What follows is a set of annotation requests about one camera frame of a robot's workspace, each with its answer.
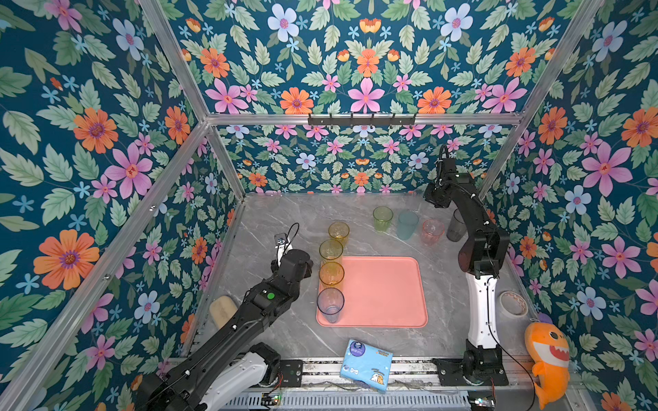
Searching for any yellow tall glass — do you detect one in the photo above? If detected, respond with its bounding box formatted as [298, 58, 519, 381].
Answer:
[319, 262, 345, 289]

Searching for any light green tall glass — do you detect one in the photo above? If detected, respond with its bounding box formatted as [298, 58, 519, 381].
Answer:
[319, 239, 344, 265]

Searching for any blue tall glass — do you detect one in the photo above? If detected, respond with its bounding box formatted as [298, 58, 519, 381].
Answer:
[316, 288, 345, 324]

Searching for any pink plastic tray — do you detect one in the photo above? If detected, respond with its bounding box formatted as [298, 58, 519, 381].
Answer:
[316, 256, 428, 328]

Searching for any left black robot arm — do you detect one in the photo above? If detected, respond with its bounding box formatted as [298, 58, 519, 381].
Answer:
[135, 233, 314, 410]

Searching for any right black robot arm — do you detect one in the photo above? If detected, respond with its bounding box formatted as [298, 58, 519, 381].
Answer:
[423, 145, 510, 385]

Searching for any grey smoke tall glass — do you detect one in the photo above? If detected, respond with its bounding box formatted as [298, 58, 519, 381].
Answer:
[447, 210, 467, 242]

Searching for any short pink glass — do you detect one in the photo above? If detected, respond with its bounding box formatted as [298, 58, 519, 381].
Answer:
[421, 219, 445, 246]

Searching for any teal tall glass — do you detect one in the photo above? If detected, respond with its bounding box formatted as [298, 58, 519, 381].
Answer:
[397, 211, 419, 241]

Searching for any short amber glass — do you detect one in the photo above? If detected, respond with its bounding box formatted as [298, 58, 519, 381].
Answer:
[328, 221, 351, 248]

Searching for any short green glass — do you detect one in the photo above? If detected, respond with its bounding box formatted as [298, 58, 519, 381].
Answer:
[373, 205, 394, 232]

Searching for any beige sponge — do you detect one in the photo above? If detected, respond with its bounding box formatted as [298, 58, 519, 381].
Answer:
[209, 296, 237, 330]

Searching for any blue tissue pack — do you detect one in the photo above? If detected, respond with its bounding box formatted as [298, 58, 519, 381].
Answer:
[339, 339, 393, 393]

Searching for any tape roll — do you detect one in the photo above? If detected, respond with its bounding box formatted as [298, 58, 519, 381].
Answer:
[499, 290, 529, 319]

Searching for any white vent grille strip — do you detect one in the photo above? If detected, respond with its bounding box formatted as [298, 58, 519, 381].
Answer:
[223, 391, 471, 410]

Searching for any orange shark plush toy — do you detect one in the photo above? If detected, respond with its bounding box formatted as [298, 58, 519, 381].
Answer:
[524, 322, 570, 410]

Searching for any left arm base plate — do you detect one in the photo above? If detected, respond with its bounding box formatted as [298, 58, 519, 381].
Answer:
[274, 360, 304, 388]

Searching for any black hook rail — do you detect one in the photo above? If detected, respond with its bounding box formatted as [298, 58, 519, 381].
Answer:
[307, 113, 416, 128]

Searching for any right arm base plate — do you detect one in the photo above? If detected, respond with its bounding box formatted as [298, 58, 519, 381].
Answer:
[431, 358, 510, 387]

